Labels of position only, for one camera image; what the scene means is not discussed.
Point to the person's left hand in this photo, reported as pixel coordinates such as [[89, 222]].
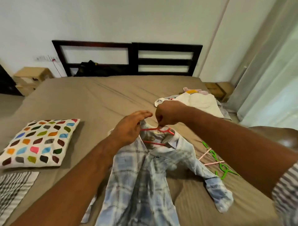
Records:
[[128, 128]]

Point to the sheer white curtain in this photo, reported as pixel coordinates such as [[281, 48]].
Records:
[[270, 70]]

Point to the person's left forearm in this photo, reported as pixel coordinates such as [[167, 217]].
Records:
[[65, 186]]

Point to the black slatted headboard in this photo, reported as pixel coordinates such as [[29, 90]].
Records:
[[132, 58]]

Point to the colourful leaf print pillow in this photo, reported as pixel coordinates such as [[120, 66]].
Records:
[[42, 142]]

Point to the cardboard box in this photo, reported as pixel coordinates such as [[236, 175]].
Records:
[[213, 89], [227, 89]]

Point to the cream white garment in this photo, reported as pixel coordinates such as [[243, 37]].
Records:
[[205, 105]]

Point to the cardboard boxes left of bed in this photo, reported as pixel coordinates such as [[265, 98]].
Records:
[[30, 77]]

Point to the person's right hand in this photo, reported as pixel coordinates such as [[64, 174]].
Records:
[[171, 112]]

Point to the pile of coloured plastic hangers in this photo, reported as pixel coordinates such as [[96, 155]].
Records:
[[223, 170]]

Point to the black bag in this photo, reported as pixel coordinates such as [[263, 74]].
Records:
[[93, 70]]

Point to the red plastic hanger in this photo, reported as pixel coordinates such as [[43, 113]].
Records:
[[160, 130]]

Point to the person's right forearm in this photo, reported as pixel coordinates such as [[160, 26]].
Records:
[[242, 144]]

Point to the white wall socket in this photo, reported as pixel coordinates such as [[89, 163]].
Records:
[[44, 58]]

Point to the pink and yellow garment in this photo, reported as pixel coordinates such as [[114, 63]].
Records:
[[193, 91]]

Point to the person's striped shirt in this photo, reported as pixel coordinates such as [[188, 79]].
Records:
[[286, 195]]

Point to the grey checked towel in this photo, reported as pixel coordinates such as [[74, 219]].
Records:
[[14, 193]]

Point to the light blue garment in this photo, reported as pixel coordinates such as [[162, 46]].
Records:
[[139, 186]]

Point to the brown chair with black legs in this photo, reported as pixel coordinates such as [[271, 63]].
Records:
[[279, 135]]

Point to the bed with taupe sheet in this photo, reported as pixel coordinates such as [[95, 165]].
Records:
[[84, 98]]

